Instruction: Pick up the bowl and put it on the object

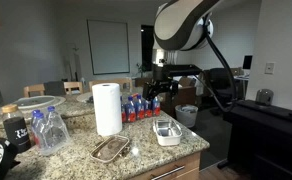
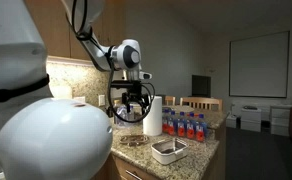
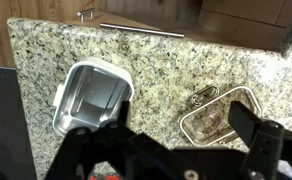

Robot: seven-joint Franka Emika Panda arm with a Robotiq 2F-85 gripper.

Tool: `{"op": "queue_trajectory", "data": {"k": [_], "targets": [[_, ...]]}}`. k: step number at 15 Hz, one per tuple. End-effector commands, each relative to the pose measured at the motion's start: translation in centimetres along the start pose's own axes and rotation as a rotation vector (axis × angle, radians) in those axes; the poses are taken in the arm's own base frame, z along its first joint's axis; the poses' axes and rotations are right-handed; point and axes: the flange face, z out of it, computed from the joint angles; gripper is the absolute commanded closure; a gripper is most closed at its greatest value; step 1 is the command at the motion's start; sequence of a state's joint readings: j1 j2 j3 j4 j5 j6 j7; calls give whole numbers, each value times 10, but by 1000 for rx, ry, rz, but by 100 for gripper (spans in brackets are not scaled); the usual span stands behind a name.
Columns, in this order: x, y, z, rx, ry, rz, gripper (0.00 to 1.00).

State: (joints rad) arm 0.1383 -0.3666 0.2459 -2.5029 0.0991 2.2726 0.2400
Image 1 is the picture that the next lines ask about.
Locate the red blue drink bottle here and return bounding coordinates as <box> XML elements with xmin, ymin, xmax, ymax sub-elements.
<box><xmin>144</xmin><ymin>100</ymin><xmax>152</xmax><ymax>117</ymax></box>
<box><xmin>120</xmin><ymin>96</ymin><xmax>127</xmax><ymax>123</ymax></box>
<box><xmin>135</xmin><ymin>95</ymin><xmax>145</xmax><ymax>120</ymax></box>
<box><xmin>126</xmin><ymin>96</ymin><xmax>136</xmax><ymax>122</ymax></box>
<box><xmin>152</xmin><ymin>97</ymin><xmax>160</xmax><ymax>116</ymax></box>

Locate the black piano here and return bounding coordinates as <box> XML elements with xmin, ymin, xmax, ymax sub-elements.
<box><xmin>223</xmin><ymin>100</ymin><xmax>292</xmax><ymax>180</ymax></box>

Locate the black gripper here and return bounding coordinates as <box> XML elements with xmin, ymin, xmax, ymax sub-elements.
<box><xmin>143</xmin><ymin>64</ymin><xmax>201</xmax><ymax>100</ymax></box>

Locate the white waste basket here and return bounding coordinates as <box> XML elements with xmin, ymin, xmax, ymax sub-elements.
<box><xmin>175</xmin><ymin>104</ymin><xmax>198</xmax><ymax>127</ymax></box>

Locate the white steel lunch box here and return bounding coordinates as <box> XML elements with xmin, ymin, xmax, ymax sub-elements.
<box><xmin>153</xmin><ymin>119</ymin><xmax>182</xmax><ymax>146</ymax></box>

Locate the white paper towel roll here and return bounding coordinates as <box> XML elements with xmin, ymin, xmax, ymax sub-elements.
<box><xmin>92</xmin><ymin>84</ymin><xmax>122</xmax><ymax>136</ymax></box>

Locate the clear water bottle pack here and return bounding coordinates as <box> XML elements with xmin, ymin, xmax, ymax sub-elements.
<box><xmin>31</xmin><ymin>106</ymin><xmax>71</xmax><ymax>156</ymax></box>

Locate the white oval plate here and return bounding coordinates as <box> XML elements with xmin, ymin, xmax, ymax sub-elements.
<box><xmin>15</xmin><ymin>95</ymin><xmax>66</xmax><ymax>113</ymax></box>

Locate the white projector screen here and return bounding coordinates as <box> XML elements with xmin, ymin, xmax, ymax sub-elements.
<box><xmin>87</xmin><ymin>20</ymin><xmax>130</xmax><ymax>75</ymax></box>

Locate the black office chair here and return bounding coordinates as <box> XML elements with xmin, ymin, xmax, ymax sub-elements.
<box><xmin>209</xmin><ymin>68</ymin><xmax>237</xmax><ymax>107</ymax></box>

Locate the dark monitor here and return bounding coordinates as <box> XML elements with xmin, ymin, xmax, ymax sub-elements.
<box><xmin>243</xmin><ymin>55</ymin><xmax>252</xmax><ymax>70</ymax></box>

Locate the wooden chair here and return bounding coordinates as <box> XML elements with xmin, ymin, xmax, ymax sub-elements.
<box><xmin>89</xmin><ymin>77</ymin><xmax>133</xmax><ymax>91</ymax></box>
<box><xmin>24</xmin><ymin>81</ymin><xmax>83</xmax><ymax>97</ymax></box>

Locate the wooden drawer with handle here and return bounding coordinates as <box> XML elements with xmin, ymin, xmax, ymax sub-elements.
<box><xmin>130</xmin><ymin>152</ymin><xmax>201</xmax><ymax>180</ymax></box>

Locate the black sleeved jar wooden lid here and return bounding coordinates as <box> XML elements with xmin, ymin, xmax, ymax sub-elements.
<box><xmin>2</xmin><ymin>104</ymin><xmax>31</xmax><ymax>153</ymax></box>

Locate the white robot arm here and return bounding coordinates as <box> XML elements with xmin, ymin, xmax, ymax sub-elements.
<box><xmin>143</xmin><ymin>0</ymin><xmax>229</xmax><ymax>100</ymax></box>

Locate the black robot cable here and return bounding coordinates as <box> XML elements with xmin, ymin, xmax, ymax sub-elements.
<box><xmin>192</xmin><ymin>13</ymin><xmax>238</xmax><ymax>114</ymax></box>

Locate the white wall switch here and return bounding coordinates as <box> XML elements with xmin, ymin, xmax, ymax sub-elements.
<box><xmin>265</xmin><ymin>62</ymin><xmax>275</xmax><ymax>74</ymax></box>

